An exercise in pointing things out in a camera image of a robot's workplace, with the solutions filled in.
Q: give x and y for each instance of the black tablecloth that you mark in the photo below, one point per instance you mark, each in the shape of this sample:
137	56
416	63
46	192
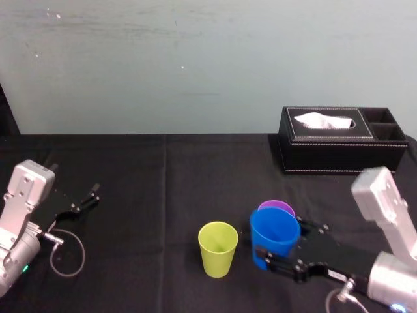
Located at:
146	195

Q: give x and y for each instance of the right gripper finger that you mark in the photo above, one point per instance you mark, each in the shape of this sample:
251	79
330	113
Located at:
286	268
314	226

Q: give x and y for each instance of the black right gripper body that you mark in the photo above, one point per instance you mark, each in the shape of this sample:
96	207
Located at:
335	257

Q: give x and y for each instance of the purple plastic cup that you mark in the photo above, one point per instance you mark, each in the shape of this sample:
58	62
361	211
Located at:
277	205

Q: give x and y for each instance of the green plastic cup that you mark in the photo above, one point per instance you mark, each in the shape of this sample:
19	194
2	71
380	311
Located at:
216	261

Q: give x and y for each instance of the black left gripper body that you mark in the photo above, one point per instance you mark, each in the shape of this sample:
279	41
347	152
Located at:
53	205

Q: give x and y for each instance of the black leather tissue box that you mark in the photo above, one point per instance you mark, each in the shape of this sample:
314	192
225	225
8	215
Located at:
325	156

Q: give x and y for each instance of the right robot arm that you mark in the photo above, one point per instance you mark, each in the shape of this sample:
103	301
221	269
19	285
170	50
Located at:
381	202

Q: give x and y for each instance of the blue plastic cup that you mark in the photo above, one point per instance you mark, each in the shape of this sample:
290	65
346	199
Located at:
270	229

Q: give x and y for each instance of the white tissue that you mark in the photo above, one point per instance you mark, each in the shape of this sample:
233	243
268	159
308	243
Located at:
316	120

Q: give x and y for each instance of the dark fabric panel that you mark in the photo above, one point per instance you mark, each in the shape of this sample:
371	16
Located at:
6	120

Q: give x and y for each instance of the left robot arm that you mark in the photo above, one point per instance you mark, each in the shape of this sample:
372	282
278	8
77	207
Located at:
19	195

